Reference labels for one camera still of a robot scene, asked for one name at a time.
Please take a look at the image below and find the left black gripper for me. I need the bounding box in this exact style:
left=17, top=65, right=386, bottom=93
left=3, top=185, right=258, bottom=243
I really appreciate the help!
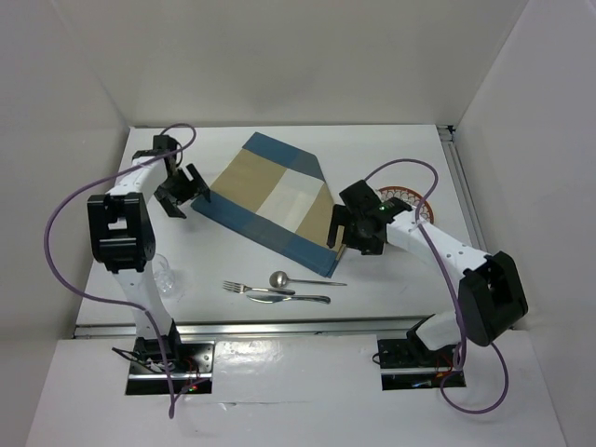
left=154, top=163, right=210, bottom=219

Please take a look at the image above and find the patterned ceramic bowl red rim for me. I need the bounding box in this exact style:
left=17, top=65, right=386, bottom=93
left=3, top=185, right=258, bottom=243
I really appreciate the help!
left=376, top=186, right=435, bottom=224

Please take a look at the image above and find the blue beige checked placemat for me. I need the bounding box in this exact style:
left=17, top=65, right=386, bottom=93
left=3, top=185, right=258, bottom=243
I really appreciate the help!
left=191, top=132, right=344, bottom=278

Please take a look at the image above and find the steel spoon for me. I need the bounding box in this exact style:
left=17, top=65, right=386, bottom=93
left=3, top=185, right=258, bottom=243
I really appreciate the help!
left=269, top=271, right=345, bottom=288

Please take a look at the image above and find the clear drinking glass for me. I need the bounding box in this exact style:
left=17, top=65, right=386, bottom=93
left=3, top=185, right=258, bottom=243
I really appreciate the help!
left=152, top=253, right=179, bottom=298

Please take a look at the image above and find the steel table knife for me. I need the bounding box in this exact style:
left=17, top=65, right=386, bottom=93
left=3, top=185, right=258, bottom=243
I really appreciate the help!
left=247, top=294, right=332, bottom=305

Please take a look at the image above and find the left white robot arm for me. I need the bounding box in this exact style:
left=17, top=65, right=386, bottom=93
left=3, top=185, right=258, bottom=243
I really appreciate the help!
left=87, top=149, right=210, bottom=372

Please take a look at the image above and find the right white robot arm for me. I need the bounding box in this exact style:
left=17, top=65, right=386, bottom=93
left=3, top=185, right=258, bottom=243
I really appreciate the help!
left=327, top=180, right=528, bottom=365

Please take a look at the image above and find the steel fork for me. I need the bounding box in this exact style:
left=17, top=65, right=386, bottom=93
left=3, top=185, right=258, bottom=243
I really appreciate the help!
left=223, top=280, right=295, bottom=296

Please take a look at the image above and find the front aluminium rail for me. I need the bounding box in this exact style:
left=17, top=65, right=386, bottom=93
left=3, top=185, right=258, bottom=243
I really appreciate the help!
left=73, top=316, right=427, bottom=340

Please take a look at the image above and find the aluminium rail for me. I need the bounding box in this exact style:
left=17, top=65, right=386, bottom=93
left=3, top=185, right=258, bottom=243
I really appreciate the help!
left=73, top=316, right=427, bottom=340
left=436, top=125, right=487, bottom=251

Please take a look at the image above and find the right aluminium rail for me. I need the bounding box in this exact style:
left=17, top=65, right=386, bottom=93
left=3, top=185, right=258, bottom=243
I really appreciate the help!
left=436, top=125, right=487, bottom=251

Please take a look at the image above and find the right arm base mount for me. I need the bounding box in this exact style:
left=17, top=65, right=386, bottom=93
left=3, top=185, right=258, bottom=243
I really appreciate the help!
left=372, top=339, right=466, bottom=391

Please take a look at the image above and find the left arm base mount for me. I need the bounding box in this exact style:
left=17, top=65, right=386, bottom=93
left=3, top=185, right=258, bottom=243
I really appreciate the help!
left=112, top=342, right=215, bottom=396

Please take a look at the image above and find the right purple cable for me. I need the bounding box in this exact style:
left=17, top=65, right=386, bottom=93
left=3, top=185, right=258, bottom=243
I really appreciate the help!
left=362, top=159, right=510, bottom=415

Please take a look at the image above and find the purple cable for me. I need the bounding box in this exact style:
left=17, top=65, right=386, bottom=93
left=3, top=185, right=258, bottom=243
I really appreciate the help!
left=43, top=122, right=197, bottom=419
left=362, top=159, right=510, bottom=415

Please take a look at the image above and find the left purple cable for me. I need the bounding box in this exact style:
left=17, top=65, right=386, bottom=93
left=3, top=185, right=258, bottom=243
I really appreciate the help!
left=43, top=122, right=197, bottom=419

